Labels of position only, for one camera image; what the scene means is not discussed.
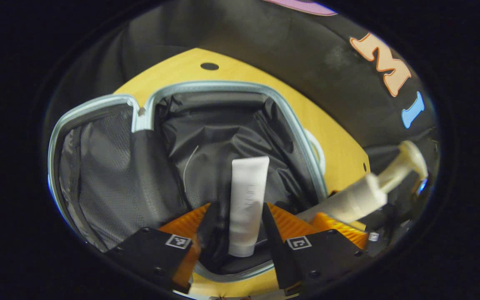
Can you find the white pump bottle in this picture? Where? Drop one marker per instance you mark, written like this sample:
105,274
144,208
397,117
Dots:
356,200

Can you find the white skin care tube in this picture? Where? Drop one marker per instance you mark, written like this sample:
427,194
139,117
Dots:
248,200

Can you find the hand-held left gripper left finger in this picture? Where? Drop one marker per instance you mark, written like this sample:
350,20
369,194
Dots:
211,225

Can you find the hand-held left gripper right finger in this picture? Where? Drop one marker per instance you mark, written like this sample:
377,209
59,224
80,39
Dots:
275,241

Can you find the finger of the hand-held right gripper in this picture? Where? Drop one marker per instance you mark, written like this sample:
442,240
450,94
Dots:
342,230

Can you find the black backdrop cloth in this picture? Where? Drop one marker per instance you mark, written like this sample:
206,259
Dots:
298,62

